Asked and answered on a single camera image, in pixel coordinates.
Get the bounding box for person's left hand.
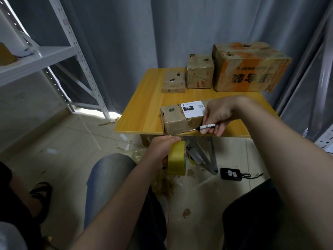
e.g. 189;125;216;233
145;135;184;168

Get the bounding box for person's right hand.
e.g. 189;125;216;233
199;96;246;138

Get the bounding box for plain brown cardboard box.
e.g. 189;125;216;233
140;135;158;147

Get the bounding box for yellow tape roll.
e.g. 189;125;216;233
167;140;187;176

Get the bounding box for black-handled scissors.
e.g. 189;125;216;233
174;123;217;136

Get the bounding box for long white-labelled cardboard box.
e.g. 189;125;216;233
160;100;207;135

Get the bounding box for medium brown cardboard box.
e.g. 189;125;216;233
185;53;215;90

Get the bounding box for large orange print cardboard box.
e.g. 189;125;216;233
212;41;293;93

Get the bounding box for small cardboard box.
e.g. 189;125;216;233
161;70;187;94

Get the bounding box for person's right forearm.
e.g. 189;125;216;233
229;95;333;250

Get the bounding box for person's left forearm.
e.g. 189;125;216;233
70;153;172;250

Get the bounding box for tape scraps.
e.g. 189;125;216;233
117;145;180;197

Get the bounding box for person's right leg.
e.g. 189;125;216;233
222;178;297;250

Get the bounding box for yellow wooden table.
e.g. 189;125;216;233
113;67;282;175

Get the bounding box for black power adapter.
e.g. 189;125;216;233
220;167;242;182

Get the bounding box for grey metal shelf unit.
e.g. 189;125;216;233
0;0;111;121
276;2;333;154

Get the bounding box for grey curtain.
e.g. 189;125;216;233
10;0;333;120

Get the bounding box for black sandal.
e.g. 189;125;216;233
29;182;53;222

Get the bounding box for black adapter cable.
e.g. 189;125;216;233
240;172;265;180

